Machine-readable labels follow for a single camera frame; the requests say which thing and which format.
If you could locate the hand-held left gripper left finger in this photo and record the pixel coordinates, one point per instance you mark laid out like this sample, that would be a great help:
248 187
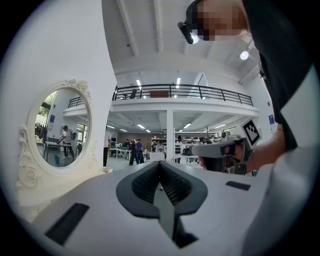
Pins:
130 190

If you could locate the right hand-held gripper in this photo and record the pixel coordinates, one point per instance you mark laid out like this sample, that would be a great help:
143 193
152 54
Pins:
251 132

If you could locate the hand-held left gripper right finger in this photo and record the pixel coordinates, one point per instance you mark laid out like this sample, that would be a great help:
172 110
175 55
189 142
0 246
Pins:
190 192

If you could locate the person's right forearm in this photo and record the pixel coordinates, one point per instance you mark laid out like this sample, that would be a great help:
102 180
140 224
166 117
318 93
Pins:
265 152

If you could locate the white dressing table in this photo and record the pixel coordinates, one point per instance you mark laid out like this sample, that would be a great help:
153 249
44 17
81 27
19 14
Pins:
37 195

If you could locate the person's right hand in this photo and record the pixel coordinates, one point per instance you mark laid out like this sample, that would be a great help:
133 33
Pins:
239 153

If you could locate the white storage shelf rack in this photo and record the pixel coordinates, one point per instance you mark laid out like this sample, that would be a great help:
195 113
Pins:
192 140

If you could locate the long white work table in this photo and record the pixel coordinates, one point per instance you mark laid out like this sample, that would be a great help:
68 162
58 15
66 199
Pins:
120 150

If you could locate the white square pillar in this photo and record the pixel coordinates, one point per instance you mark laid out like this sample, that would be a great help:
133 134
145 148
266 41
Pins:
169 135

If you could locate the white box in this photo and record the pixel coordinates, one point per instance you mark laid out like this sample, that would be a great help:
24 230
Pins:
157 156

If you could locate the black mezzanine railing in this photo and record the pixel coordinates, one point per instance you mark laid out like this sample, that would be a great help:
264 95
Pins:
185 87

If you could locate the brown wooden cabinet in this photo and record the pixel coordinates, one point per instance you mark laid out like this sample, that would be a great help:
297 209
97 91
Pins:
159 94

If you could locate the black office chair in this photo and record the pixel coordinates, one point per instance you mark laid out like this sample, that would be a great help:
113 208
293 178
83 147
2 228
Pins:
133 94

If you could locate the round ceiling lamp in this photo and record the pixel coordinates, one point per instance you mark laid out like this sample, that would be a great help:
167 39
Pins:
244 55

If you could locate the white ornate oval mirror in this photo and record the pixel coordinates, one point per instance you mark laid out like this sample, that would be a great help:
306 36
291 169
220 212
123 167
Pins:
25 155

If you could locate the person's head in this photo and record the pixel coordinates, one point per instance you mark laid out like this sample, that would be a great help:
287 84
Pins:
220 17

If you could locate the blue wall poster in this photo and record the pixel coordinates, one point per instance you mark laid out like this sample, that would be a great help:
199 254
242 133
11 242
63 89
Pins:
271 119

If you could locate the black head-worn camera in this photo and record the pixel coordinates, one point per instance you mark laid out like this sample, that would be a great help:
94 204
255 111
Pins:
186 32

